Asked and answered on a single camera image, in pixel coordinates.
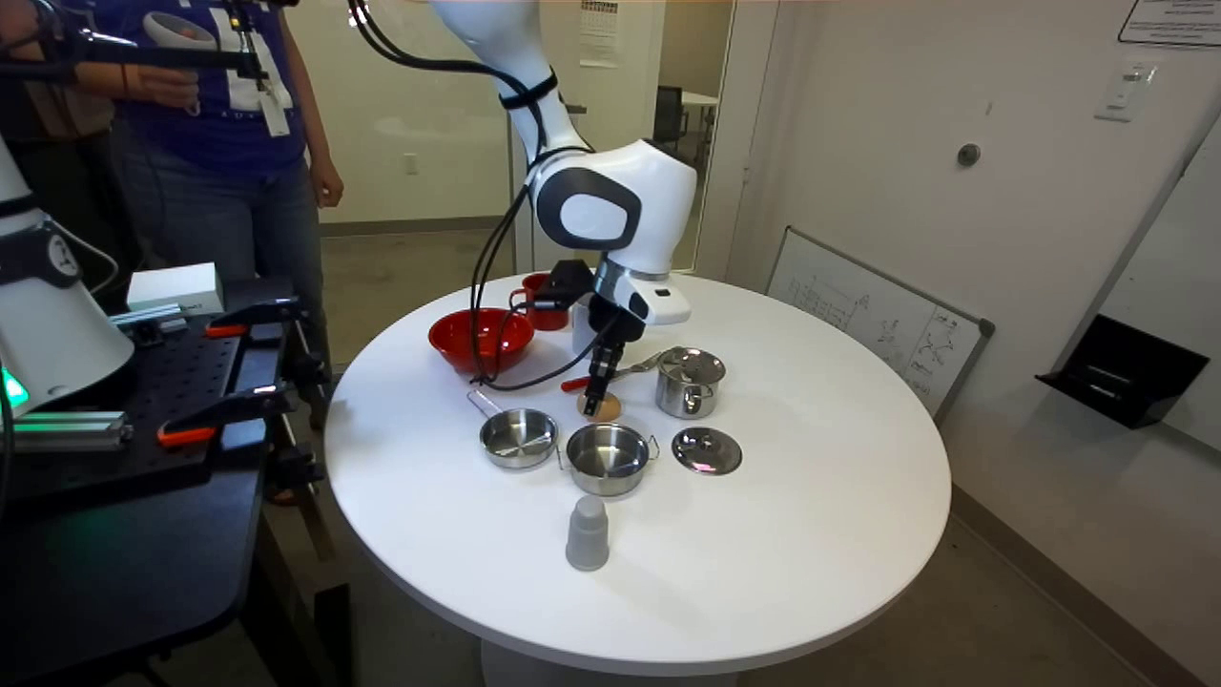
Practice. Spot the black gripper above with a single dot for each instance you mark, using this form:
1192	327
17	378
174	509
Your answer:
620	309

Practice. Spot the brown egg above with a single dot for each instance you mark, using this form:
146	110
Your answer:
614	409

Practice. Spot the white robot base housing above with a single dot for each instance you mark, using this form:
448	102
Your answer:
50	327

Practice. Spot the red bowl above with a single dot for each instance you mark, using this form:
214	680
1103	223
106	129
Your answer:
452	339

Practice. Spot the person's left hand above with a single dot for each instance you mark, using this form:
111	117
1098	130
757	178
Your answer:
325	181

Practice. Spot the person's right hand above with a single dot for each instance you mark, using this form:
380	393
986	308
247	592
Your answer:
167	84

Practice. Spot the small steel pot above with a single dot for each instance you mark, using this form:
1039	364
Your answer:
690	386

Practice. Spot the small steel frying pan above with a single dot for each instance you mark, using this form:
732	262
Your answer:
520	442

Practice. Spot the round steel lid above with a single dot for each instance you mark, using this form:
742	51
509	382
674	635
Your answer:
709	453

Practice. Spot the clear upturned plastic cup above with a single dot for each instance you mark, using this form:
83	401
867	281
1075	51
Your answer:
591	537

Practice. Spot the black office chair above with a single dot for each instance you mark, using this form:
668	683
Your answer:
668	120

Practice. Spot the leaning whiteboard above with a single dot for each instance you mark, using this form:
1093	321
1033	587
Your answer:
878	319

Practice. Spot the white door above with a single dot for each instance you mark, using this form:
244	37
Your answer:
625	76

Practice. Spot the white ID badge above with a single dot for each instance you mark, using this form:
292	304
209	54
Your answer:
273	110

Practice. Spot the white box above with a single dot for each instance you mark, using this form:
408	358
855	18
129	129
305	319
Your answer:
174	289

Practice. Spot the person in blue shirt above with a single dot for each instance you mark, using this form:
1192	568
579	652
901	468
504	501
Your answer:
205	178

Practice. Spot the black cart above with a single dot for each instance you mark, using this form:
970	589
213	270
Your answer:
115	537

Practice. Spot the silver metal bar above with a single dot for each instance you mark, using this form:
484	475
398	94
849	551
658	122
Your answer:
71	425

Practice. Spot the black horizontal rod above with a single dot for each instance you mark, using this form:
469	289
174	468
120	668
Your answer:
129	54

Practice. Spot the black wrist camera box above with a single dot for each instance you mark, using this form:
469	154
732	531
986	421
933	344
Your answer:
568	285

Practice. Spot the round dark wall knob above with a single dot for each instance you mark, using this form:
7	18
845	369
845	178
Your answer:
966	154

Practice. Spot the white wall switch plate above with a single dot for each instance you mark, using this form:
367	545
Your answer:
1126	97

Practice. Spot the framed wall sign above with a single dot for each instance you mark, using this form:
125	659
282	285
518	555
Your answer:
1171	20

